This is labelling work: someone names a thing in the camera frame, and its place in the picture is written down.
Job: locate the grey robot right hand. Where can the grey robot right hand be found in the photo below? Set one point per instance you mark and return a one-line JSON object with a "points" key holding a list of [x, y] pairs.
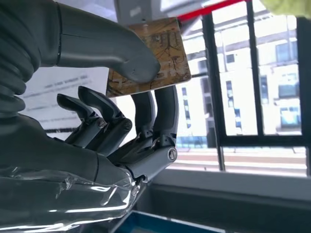
{"points": [[60, 167]]}

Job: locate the person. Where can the person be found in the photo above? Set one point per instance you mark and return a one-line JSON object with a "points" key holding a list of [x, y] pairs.
{"points": [[286, 6]]}

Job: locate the white printed sheet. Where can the white printed sheet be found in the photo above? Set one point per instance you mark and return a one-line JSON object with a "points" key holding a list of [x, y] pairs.
{"points": [[48, 90]]}

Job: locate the blue panel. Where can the blue panel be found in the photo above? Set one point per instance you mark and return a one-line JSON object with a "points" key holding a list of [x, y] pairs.
{"points": [[155, 225]]}

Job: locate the black window frame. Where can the black window frame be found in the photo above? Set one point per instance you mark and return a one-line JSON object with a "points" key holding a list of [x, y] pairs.
{"points": [[255, 80]]}

